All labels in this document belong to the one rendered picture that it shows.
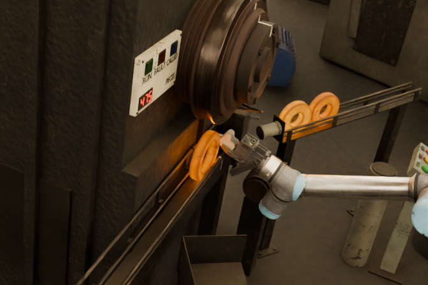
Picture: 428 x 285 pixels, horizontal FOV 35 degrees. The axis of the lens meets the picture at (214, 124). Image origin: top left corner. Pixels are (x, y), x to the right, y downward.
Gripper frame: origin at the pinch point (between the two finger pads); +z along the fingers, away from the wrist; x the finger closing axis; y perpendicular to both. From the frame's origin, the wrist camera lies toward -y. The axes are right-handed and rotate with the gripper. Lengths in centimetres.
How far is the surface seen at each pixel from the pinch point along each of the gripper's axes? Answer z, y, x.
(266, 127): -12.4, -2.2, -28.7
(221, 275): -29, -6, 51
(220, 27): 14, 50, 23
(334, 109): -31, 7, -57
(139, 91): 20, 34, 52
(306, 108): -21.1, 7.3, -43.3
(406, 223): -86, -19, -57
